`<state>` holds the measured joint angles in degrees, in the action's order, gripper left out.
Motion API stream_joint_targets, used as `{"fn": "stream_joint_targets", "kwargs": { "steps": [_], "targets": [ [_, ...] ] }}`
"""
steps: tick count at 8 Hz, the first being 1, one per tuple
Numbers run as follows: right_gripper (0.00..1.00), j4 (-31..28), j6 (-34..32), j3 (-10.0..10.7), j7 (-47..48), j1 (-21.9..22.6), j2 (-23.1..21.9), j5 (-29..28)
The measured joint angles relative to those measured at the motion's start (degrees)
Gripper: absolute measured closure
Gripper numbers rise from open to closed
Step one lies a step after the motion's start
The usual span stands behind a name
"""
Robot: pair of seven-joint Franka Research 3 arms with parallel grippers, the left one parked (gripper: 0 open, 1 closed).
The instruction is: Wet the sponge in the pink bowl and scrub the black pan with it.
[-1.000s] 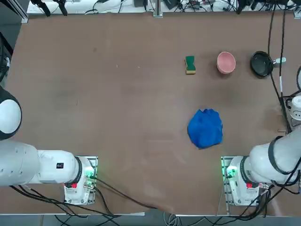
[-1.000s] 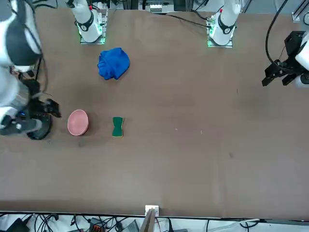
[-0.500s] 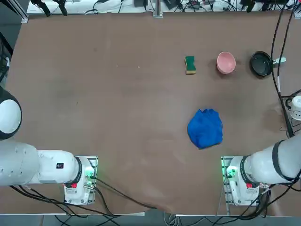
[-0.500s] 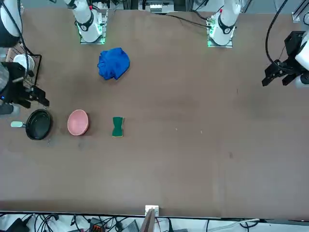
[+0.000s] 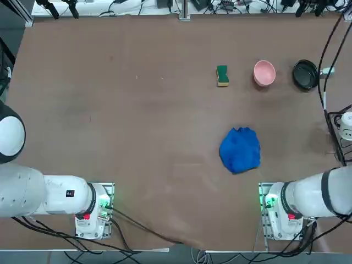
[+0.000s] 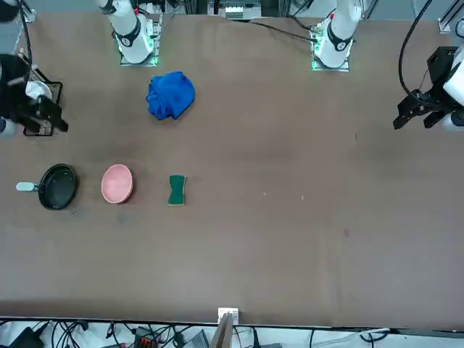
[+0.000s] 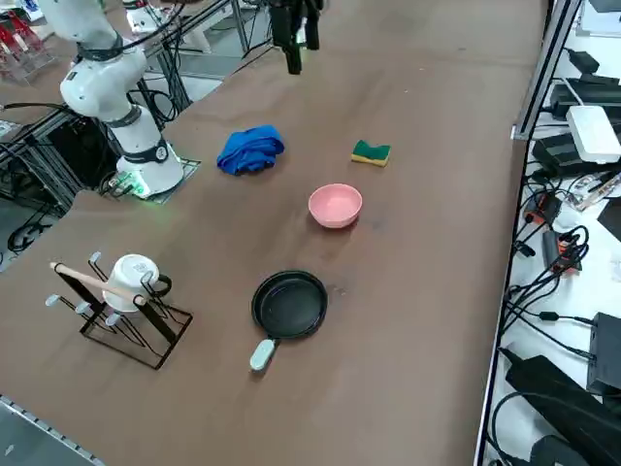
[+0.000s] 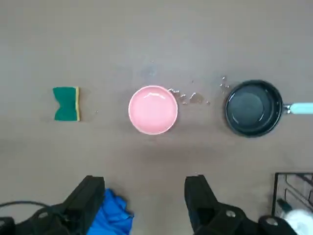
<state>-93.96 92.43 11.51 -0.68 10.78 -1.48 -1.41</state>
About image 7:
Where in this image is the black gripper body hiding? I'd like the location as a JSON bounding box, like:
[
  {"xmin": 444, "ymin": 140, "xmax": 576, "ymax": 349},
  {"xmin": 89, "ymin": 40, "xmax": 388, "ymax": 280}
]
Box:
[{"xmin": 269, "ymin": 0, "xmax": 324, "ymax": 20}]

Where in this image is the green and yellow sponge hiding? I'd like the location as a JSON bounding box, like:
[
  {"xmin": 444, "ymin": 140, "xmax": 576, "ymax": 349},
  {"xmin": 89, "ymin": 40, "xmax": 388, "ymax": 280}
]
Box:
[{"xmin": 350, "ymin": 139, "xmax": 392, "ymax": 170}]

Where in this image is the pink bowl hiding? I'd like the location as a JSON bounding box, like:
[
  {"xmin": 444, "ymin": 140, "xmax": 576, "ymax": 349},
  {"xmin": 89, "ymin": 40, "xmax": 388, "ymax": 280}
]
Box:
[{"xmin": 308, "ymin": 183, "xmax": 364, "ymax": 229}]

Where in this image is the blue cloth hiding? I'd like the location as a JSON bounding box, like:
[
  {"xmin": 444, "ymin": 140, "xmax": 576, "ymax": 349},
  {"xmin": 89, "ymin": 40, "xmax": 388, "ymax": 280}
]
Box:
[{"xmin": 215, "ymin": 124, "xmax": 286, "ymax": 177}]

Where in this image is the clear rack with red parts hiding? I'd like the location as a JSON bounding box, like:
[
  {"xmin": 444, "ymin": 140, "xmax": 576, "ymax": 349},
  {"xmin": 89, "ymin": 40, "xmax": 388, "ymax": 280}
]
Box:
[{"xmin": 0, "ymin": 9, "xmax": 58, "ymax": 87}]

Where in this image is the black power adapter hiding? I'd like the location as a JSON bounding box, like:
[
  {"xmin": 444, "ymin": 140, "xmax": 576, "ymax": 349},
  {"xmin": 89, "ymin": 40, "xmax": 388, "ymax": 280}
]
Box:
[{"xmin": 532, "ymin": 133, "xmax": 581, "ymax": 179}]

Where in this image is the white cup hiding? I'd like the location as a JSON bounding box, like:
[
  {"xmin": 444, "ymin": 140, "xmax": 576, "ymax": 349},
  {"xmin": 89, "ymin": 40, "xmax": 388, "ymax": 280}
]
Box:
[{"xmin": 102, "ymin": 253, "xmax": 173, "ymax": 313}]

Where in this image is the white flat box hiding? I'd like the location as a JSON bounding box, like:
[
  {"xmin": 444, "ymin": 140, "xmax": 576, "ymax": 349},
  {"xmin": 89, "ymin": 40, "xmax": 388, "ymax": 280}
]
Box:
[{"xmin": 566, "ymin": 105, "xmax": 621, "ymax": 164}]

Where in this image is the black box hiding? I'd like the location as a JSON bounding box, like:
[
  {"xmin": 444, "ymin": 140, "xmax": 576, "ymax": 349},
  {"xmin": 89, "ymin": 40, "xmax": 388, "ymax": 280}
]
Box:
[{"xmin": 586, "ymin": 313, "xmax": 621, "ymax": 394}]

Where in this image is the large black bag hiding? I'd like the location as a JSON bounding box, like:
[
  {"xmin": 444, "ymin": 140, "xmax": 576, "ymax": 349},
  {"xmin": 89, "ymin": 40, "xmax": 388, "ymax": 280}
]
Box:
[{"xmin": 504, "ymin": 354, "xmax": 621, "ymax": 466}]

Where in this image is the aluminium frame post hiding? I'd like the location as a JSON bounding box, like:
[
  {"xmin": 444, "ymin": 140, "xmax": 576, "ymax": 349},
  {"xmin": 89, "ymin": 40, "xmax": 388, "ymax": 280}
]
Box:
[{"xmin": 511, "ymin": 0, "xmax": 583, "ymax": 142}]

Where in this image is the black metal frame cart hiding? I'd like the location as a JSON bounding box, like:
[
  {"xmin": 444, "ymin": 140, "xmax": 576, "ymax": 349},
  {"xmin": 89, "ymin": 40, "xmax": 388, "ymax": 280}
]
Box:
[{"xmin": 0, "ymin": 104, "xmax": 122, "ymax": 219}]

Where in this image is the black pan with grey handle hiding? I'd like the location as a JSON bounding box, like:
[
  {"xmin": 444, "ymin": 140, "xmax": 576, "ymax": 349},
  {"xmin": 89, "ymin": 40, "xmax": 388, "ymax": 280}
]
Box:
[{"xmin": 250, "ymin": 269, "xmax": 330, "ymax": 373}]

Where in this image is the black wire cup rack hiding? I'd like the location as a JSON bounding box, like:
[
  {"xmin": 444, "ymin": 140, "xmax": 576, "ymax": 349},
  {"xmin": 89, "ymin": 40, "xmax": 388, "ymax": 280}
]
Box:
[{"xmin": 49, "ymin": 250, "xmax": 194, "ymax": 371}]

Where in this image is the aluminium table edge rail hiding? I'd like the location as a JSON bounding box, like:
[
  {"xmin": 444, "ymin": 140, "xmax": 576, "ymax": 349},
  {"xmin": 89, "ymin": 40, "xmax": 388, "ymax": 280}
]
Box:
[{"xmin": 0, "ymin": 393, "xmax": 106, "ymax": 466}]

